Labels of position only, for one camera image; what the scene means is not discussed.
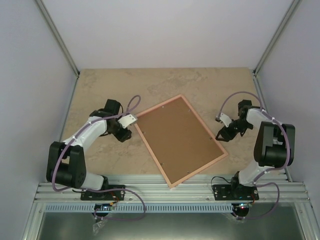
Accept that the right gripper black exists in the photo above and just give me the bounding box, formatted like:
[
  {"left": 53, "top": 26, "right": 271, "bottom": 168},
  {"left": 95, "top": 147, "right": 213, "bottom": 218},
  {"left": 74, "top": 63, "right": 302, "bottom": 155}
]
[{"left": 218, "top": 119, "right": 253, "bottom": 142}]

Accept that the pink picture frame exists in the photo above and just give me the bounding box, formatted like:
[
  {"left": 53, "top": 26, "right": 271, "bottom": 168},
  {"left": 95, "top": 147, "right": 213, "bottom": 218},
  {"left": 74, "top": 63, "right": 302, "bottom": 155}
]
[{"left": 133, "top": 94, "right": 229, "bottom": 190}]

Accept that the brown backing board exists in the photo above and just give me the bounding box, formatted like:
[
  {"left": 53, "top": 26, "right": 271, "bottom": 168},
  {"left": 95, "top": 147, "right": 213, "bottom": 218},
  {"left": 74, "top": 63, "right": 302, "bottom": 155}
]
[{"left": 136, "top": 97, "right": 225, "bottom": 186}]

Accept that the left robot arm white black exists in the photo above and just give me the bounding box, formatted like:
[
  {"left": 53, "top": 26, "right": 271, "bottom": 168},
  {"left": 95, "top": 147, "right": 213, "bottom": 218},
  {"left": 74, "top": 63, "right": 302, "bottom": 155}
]
[{"left": 46, "top": 99, "right": 138, "bottom": 200}]

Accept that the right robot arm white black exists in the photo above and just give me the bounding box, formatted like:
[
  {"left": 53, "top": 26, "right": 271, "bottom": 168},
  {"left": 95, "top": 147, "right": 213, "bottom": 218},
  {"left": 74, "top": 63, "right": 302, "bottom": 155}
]
[{"left": 215, "top": 99, "right": 296, "bottom": 200}]

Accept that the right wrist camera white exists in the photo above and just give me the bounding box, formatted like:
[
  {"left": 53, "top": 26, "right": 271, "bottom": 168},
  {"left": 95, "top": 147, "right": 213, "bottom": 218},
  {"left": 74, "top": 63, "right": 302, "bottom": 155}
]
[{"left": 215, "top": 113, "right": 233, "bottom": 128}]

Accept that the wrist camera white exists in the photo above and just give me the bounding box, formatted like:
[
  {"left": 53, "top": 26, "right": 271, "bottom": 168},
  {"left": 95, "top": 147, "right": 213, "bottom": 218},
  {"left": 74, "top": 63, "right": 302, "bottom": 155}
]
[
  {"left": 117, "top": 113, "right": 138, "bottom": 129},
  {"left": 215, "top": 113, "right": 233, "bottom": 128}
]

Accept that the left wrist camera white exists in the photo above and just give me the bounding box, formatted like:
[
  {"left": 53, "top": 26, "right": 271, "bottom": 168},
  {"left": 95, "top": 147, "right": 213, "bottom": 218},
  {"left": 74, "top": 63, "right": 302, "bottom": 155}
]
[{"left": 117, "top": 113, "right": 138, "bottom": 129}]

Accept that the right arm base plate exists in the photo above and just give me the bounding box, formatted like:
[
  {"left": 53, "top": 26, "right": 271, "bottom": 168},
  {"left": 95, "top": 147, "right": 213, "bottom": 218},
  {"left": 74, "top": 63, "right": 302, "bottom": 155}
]
[{"left": 211, "top": 184, "right": 260, "bottom": 201}]

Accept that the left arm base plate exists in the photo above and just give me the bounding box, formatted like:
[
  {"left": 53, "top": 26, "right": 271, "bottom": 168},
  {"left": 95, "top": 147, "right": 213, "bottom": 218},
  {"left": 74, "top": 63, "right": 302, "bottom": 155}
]
[{"left": 80, "top": 184, "right": 126, "bottom": 202}]

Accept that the aluminium rail base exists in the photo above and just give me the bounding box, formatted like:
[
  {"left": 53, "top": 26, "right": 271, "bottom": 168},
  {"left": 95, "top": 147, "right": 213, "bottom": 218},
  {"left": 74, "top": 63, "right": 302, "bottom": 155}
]
[{"left": 34, "top": 174, "right": 311, "bottom": 204}]

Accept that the blue slotted cable duct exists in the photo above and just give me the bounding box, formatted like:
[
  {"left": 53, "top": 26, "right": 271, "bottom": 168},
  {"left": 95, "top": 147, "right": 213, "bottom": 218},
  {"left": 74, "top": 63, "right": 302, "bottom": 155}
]
[{"left": 44, "top": 203, "right": 233, "bottom": 213}]

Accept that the left aluminium corner post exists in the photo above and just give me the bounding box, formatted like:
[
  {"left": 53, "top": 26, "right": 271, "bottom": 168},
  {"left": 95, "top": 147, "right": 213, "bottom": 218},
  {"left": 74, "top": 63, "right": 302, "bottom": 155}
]
[{"left": 33, "top": 0, "right": 81, "bottom": 77}]

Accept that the aluminium corner post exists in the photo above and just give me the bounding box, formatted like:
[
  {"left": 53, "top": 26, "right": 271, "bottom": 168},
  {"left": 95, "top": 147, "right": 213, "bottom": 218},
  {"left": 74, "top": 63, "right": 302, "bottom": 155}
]
[
  {"left": 252, "top": 0, "right": 301, "bottom": 76},
  {"left": 33, "top": 0, "right": 81, "bottom": 77}
]

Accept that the right aluminium corner post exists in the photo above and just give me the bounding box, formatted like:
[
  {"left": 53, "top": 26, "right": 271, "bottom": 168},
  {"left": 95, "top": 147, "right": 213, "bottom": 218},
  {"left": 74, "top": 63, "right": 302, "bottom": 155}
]
[{"left": 252, "top": 0, "right": 301, "bottom": 76}]

